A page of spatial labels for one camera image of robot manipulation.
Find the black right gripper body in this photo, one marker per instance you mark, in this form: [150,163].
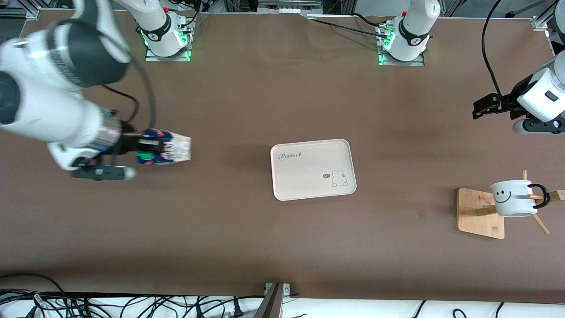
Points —
[129,143]

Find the blue milk carton green cap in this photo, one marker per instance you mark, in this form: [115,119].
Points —
[181,148]

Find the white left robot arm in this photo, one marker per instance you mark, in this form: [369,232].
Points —
[543,97]

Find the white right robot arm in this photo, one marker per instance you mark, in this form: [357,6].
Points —
[39,106]

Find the bamboo cup rack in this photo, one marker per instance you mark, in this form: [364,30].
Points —
[476,221]

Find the cream rabbit print tray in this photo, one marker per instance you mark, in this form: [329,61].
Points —
[309,176]

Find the white power strip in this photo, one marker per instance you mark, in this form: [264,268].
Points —
[289,7]

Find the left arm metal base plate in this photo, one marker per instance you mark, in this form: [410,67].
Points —
[419,63]

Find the aluminium frame corner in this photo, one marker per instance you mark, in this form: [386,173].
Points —
[34,12]
[545,20]

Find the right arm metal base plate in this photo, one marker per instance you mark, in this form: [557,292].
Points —
[152,57]

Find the aluminium bracket post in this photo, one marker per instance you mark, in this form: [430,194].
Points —
[273,302]

